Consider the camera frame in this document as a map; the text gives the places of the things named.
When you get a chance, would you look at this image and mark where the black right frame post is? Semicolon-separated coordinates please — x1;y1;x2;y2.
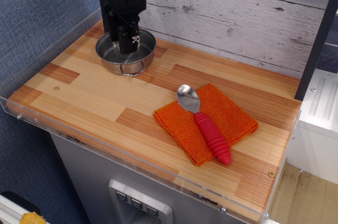
294;0;337;101

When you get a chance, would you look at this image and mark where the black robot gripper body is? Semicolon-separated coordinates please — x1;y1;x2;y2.
109;0;146;42

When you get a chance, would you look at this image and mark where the red handled metal spoon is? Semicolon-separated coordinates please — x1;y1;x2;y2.
176;85;232;165

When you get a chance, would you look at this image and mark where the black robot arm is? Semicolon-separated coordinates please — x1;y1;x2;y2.
105;0;146;54

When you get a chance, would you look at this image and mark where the silver dispenser button panel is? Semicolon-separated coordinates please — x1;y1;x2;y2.
108;179;174;223

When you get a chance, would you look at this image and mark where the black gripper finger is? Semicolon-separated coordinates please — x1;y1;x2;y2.
117;22;139;54

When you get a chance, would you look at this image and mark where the yellow black object corner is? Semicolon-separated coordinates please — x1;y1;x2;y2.
19;212;47;224

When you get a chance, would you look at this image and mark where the clear acrylic table guard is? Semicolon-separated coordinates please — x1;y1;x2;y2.
1;10;301;223

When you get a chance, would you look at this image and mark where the grey toy fridge cabinet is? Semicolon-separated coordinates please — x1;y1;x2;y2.
51;134;244;223

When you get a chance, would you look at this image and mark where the stainless steel pot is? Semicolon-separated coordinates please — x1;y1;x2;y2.
96;29;156;76

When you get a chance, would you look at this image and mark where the orange folded cloth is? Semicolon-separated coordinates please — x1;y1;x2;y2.
154;83;258;166

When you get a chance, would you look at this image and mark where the white toy sink unit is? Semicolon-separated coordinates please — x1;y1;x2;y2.
286;69;337;184

